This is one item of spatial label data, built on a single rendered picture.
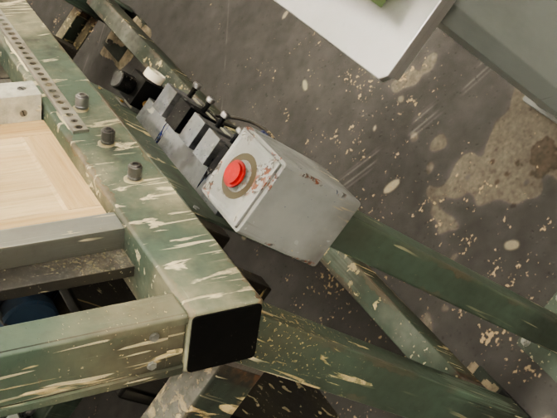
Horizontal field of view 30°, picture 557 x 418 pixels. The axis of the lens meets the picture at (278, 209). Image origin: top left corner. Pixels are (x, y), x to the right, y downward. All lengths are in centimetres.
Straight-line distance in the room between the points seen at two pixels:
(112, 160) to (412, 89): 102
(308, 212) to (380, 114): 120
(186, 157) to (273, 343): 44
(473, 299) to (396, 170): 76
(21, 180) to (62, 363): 48
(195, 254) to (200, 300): 12
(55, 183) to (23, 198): 7
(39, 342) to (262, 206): 35
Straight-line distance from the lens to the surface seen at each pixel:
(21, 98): 198
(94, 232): 165
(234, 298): 152
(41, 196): 178
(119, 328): 144
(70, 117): 195
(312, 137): 278
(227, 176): 145
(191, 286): 153
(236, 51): 317
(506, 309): 192
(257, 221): 143
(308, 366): 167
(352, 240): 159
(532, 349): 218
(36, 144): 193
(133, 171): 175
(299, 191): 144
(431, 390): 189
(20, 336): 143
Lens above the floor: 184
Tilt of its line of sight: 42 degrees down
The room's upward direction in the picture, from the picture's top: 64 degrees counter-clockwise
